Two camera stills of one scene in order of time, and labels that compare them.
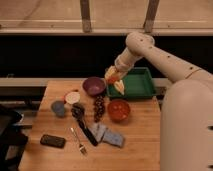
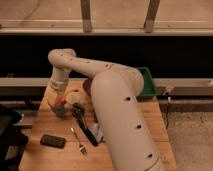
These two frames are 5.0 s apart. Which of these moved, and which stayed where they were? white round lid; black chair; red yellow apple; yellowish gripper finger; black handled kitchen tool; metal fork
Moved: red yellow apple; yellowish gripper finger
Stayed: black chair; metal fork; black handled kitchen tool; white round lid
